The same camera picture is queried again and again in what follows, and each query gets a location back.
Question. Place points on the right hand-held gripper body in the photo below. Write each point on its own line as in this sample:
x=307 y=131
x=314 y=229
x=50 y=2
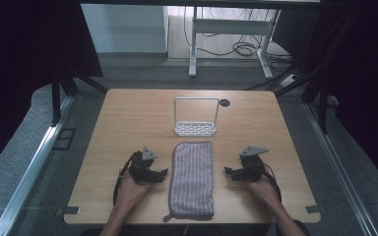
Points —
x=252 y=167

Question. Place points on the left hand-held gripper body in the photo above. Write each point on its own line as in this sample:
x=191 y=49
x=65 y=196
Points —
x=141 y=172

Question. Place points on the person's left hand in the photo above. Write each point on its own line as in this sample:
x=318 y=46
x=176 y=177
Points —
x=129 y=193

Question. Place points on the person's right hand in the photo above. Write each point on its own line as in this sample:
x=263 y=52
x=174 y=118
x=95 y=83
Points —
x=266 y=193

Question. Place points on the purple striped cloth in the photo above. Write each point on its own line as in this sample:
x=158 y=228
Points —
x=192 y=180

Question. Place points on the white metal rack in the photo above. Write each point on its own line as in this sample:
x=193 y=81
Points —
x=195 y=128

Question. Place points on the person's dark pants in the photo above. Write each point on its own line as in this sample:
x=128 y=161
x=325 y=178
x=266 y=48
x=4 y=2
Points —
x=190 y=230

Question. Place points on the white power strip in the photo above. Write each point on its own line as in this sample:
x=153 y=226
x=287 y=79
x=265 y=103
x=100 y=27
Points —
x=289 y=80

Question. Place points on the black metal stand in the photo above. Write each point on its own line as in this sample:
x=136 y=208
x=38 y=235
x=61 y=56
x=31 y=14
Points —
x=57 y=98
x=321 y=88

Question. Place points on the black curtain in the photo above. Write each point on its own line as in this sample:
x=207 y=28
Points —
x=19 y=65
x=364 y=82

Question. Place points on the aluminium floor rail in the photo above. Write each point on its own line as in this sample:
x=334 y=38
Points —
x=29 y=173
x=338 y=170

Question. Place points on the white desk frame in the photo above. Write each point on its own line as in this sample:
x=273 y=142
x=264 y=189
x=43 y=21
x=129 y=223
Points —
x=229 y=27

